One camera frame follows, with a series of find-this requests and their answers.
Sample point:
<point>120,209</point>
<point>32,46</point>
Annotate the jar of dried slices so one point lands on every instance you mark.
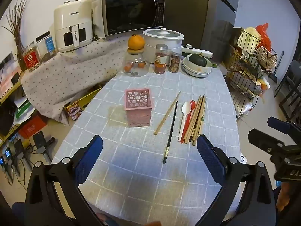
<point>175,62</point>

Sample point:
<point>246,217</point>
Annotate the white air fryer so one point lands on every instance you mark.
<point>70,16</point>

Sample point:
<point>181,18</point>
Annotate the glass jar with wooden lid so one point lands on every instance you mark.
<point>135,63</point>

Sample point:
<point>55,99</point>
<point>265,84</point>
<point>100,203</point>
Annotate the pink perforated utensil basket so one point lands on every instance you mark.
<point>138,115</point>

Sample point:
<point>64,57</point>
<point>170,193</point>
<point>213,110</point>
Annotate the green squash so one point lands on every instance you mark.
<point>198,60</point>

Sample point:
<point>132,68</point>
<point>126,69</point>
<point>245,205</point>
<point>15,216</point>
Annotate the red plastic bag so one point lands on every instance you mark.
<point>264,35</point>

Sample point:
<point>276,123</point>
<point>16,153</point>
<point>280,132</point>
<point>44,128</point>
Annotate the floral cloth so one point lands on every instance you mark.
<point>70,70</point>

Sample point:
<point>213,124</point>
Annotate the stack of white bowls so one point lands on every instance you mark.
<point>199,70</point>

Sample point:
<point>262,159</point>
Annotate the red spice jar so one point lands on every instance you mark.
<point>161,61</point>

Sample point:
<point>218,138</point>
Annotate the red plastic spoon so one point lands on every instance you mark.
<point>192,104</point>

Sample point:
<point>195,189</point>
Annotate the silver foil bag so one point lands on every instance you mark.
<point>244,106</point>

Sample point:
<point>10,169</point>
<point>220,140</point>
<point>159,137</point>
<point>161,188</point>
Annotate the white plastic spoon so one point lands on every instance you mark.
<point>186,109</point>

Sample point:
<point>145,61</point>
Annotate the cardboard box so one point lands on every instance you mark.
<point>227,35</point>

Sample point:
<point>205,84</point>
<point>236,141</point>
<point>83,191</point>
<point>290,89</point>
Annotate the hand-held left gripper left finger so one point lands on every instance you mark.
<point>90,155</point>

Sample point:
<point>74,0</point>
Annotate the green bag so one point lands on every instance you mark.
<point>23,111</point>

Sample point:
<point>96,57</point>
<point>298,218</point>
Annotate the clear jar with red label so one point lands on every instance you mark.
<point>31,58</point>

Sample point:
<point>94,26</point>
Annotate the clear container with blue label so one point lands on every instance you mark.
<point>47,44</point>

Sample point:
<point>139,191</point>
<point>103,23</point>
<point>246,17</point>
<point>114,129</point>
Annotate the black microwave oven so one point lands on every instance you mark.
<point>131,14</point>

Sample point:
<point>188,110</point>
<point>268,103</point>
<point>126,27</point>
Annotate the dried branches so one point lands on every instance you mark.
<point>16,37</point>

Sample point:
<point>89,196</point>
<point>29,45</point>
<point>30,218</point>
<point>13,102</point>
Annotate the black chair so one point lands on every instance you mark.
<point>291,82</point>

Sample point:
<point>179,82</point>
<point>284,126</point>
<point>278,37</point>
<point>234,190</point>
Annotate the white electric pot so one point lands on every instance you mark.
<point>162,44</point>

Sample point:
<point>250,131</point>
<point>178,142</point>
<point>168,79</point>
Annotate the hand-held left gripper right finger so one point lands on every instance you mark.
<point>209,155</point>

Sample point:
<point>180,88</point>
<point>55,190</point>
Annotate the woven basket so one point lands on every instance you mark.
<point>267,58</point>

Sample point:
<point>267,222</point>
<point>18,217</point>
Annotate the red box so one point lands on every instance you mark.
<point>31,127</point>

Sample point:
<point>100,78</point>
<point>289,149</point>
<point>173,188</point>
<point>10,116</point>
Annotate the napa cabbage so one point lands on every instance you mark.
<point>249,38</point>

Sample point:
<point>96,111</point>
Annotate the yellow cartoon box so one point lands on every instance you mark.
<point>80,106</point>

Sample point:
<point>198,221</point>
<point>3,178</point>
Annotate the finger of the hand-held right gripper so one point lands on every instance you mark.
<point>261,139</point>
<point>277,123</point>

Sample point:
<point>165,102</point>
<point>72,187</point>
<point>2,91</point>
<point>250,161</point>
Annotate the orange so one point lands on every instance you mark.
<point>136,42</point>

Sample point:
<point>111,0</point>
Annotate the white bowl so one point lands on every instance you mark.
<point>195,75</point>

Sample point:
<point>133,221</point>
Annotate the grey refrigerator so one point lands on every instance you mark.
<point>221,11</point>

